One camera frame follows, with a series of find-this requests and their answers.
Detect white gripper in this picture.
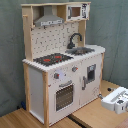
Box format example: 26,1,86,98
101,87,128,114

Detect white oven door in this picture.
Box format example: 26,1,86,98
49,80,80,125

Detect wooden toy kitchen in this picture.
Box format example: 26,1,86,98
22,2,105,128

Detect white cupboard door grey dispenser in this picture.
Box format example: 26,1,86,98
80,55,102,106

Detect right stove knob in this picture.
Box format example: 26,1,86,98
72,66,78,72

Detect stove knob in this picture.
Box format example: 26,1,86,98
72,66,78,72
54,73,60,79

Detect left stove knob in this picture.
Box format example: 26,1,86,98
54,73,60,79

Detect black toy faucet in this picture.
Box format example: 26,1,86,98
66,32,83,50

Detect black stovetop red burners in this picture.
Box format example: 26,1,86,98
34,53,70,66

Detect white toy microwave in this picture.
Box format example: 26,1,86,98
66,3,90,21

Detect grey range hood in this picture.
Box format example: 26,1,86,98
34,5,64,27

